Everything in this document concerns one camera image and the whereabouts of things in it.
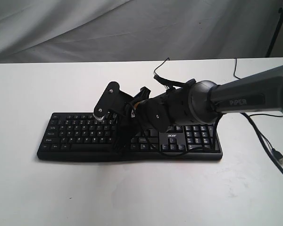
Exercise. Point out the black tripod stand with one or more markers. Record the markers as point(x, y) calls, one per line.
point(276, 32)

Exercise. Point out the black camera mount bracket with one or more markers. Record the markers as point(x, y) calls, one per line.
point(111, 101)

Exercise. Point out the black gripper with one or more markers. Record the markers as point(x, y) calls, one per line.
point(134, 119)

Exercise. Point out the grey backdrop cloth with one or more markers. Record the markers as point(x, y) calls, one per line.
point(49, 31)

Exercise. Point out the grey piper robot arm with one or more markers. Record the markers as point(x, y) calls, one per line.
point(195, 102)

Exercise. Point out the black acer keyboard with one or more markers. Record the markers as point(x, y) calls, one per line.
point(79, 137)

